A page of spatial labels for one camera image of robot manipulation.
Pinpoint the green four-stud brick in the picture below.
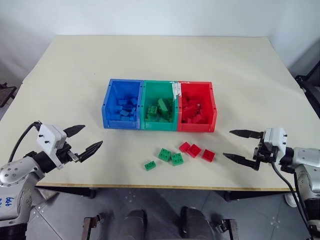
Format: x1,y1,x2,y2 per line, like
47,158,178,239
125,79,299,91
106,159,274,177
158,147,173,162
170,152,184,167
146,105,159,118

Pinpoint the white round object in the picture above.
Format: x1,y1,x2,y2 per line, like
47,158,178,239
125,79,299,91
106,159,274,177
284,193,299,208

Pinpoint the white tape strip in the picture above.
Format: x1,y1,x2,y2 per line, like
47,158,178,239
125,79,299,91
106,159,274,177
170,80,191,97

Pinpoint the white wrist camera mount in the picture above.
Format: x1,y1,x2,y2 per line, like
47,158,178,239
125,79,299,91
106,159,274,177
36,123,68,170
263,127,289,158

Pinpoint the dark rounded shape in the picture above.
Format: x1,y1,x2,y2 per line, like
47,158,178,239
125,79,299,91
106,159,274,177
123,209,148,240
180,205,214,240

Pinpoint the black metal rack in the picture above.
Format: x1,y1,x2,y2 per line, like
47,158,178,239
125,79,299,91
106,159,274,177
294,37,320,115

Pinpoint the red square brick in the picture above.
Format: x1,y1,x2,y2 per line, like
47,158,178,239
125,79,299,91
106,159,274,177
201,148,216,162
178,141,192,153
187,143,203,159

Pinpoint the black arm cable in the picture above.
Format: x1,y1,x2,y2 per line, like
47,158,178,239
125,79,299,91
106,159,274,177
270,161,314,240
7,121,42,164

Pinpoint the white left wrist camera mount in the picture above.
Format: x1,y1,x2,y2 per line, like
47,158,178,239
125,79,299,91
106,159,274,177
36,123,68,170

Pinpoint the rusty brown stand foot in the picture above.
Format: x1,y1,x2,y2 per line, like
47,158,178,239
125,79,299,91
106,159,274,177
81,213,106,240
211,218,238,240

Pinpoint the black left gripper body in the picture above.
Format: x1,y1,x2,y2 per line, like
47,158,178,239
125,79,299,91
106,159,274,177
55,143,82,166

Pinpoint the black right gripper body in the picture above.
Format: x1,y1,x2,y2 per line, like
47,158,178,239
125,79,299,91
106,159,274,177
253,135,278,172

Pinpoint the small green two-stud brick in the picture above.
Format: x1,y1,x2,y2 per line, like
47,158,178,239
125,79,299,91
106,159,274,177
143,160,157,172

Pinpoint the green plastic bin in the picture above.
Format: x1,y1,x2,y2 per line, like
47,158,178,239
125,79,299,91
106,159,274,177
140,79,181,132

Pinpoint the blue plastic bin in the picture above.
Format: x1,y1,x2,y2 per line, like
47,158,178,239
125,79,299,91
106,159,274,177
100,78,144,130

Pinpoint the long green brick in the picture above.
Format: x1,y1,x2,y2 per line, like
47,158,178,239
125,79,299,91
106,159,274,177
157,98,170,113

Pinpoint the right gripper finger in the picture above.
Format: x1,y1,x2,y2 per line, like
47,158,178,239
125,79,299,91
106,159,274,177
229,129,264,140
222,152,260,172

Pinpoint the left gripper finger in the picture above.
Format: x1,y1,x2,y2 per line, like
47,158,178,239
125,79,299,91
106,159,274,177
78,140,104,162
63,124,86,138

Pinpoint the black table frame bar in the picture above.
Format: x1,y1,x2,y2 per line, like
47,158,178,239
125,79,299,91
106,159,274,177
214,190,290,202
36,185,98,200

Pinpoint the red plastic bin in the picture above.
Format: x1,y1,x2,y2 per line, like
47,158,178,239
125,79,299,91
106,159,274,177
176,80,218,133

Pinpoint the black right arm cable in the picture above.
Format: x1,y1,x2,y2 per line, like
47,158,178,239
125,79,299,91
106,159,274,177
270,161,314,240

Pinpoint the black side stand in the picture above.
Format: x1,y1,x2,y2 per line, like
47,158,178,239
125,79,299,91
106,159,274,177
0,81,18,109

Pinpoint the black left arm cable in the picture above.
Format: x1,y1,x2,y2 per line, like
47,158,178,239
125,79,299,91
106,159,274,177
7,121,42,164

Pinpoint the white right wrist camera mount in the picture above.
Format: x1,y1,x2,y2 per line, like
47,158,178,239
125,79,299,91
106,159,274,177
263,127,289,158

